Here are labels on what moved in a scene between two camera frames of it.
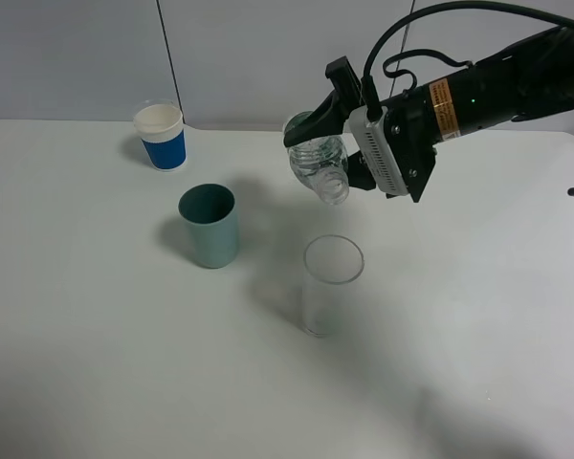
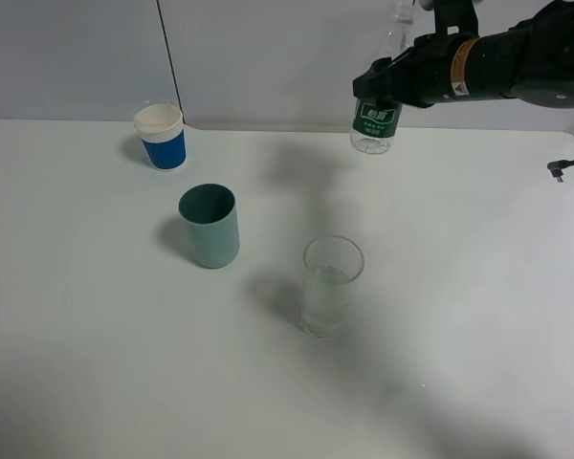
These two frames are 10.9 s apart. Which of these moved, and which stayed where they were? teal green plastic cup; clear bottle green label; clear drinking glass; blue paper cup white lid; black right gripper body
Moved: clear bottle green label; black right gripper body
Stayed: teal green plastic cup; clear drinking glass; blue paper cup white lid
